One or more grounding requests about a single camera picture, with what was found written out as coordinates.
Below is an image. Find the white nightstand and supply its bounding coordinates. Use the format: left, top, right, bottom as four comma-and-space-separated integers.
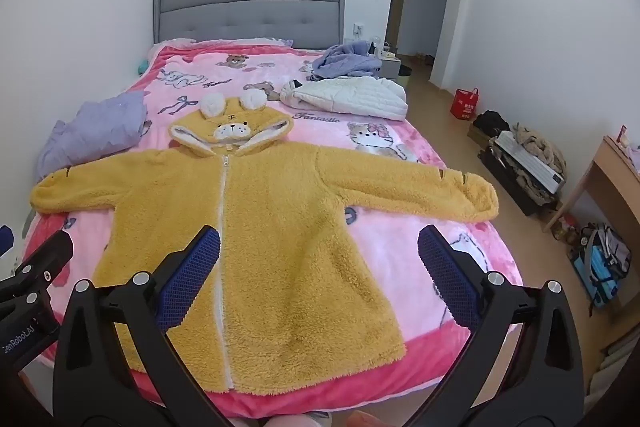
380, 54, 403, 82

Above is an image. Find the grey upholstered bed headboard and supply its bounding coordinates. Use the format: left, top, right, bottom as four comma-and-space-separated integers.
152, 0, 347, 50

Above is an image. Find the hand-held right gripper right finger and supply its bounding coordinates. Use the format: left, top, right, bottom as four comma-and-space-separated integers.
417, 224, 586, 427

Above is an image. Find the white flat box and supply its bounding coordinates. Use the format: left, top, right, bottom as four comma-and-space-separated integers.
492, 131, 566, 195

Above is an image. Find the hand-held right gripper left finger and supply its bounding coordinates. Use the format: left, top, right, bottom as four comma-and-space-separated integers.
52, 226, 236, 427

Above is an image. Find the brown plush clothing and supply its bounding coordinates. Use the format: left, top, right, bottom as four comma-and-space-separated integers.
515, 123, 568, 180

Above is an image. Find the black bag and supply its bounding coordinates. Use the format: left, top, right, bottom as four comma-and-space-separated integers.
472, 111, 511, 135

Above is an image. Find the wooden desk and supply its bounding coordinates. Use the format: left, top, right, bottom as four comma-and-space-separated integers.
542, 136, 640, 233

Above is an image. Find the grey and blue backpack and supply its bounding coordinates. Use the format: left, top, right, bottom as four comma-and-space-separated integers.
570, 222, 633, 308

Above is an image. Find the pink printed blanket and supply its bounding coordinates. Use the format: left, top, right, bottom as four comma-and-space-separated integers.
22, 39, 523, 418

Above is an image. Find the purple crumpled garment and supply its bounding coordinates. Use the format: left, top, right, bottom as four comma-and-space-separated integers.
311, 41, 383, 80

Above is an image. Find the yellow fleece hooded jacket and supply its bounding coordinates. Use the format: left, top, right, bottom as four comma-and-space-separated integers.
30, 96, 500, 395

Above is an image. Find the open suitcase with clothes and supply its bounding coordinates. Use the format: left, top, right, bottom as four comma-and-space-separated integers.
477, 142, 561, 218

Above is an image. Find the red shopping bag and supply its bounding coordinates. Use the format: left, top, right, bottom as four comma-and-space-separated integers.
450, 88, 480, 122

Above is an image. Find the white puffer jacket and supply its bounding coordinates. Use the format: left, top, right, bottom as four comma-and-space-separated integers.
279, 76, 408, 122

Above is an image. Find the lavender quilted cloth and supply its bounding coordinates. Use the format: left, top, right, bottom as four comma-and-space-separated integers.
37, 91, 151, 180

